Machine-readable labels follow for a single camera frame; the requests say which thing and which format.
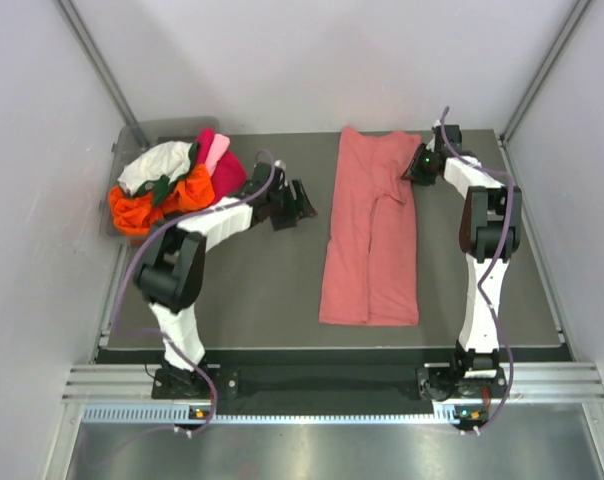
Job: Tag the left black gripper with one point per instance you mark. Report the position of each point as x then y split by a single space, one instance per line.
293 213

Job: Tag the magenta t shirt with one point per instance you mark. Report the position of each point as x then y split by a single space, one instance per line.
229 175

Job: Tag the aluminium frame post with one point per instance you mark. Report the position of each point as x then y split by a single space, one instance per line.
72 16
570 24

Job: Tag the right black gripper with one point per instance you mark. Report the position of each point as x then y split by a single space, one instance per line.
412 171

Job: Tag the aluminium front rail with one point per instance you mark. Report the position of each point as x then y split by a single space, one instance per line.
119 383

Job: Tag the left aluminium frame post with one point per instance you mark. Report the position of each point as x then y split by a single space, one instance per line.
72 16

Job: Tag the grey plastic bin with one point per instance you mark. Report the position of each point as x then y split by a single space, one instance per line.
133 142

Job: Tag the white t shirt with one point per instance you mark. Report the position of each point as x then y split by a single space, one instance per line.
169 160

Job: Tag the light pink t shirt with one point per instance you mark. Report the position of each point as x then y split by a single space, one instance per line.
217 149

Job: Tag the orange t shirt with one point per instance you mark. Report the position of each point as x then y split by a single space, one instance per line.
134 215

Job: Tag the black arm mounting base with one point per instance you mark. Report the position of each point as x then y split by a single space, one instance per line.
329 382

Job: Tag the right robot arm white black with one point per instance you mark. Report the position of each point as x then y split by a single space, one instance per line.
489 235

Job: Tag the salmon pink t shirt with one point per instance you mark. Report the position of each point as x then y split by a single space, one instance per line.
370 272

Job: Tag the dark green t shirt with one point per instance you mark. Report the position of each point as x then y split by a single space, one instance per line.
163 188

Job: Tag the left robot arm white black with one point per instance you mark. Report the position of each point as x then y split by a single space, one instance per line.
170 272

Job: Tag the right aluminium frame post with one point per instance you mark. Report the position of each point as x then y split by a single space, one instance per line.
570 24

